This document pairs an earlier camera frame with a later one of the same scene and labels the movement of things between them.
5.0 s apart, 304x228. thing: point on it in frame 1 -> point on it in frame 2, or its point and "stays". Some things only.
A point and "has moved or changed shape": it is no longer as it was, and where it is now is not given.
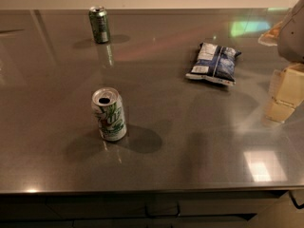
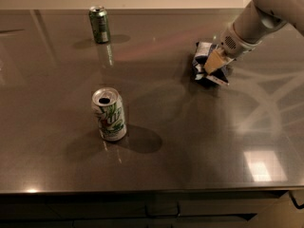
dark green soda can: x=98 y=16 stays
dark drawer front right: x=225 y=203 stays
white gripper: x=293 y=37 -> x=235 y=46
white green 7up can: x=108 y=108 stays
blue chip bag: x=215 y=63 has moved or changed shape
